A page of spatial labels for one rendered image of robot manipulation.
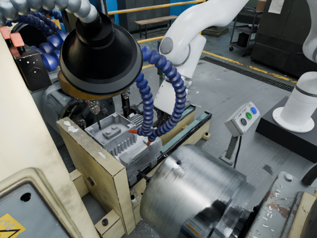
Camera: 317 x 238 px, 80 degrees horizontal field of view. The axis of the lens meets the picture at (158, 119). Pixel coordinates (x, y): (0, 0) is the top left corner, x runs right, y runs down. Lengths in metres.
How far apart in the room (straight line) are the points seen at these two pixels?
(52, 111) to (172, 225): 0.59
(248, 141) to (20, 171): 1.01
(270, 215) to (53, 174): 0.39
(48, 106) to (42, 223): 0.54
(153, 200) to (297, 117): 0.86
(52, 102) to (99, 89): 0.67
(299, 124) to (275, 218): 0.77
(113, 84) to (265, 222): 0.37
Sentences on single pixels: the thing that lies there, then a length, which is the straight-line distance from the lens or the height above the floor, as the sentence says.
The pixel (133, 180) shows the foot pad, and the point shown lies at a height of 0.97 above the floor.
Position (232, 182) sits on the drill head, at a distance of 0.46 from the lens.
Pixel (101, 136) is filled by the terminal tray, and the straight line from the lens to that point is 0.62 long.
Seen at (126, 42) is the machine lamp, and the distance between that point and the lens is 0.17.
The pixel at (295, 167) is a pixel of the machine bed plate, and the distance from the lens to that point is 1.11.
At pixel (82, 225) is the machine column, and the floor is 1.12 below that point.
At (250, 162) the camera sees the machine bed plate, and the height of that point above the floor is 0.80.
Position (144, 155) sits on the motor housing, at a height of 1.04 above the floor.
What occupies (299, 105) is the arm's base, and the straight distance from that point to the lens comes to 1.10.
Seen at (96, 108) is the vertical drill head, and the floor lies 1.27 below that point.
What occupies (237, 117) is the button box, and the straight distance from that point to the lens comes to 0.78.
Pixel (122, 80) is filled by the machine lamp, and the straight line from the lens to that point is 0.16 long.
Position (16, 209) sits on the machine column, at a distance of 0.34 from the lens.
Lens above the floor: 1.53
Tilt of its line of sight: 38 degrees down
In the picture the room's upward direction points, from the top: straight up
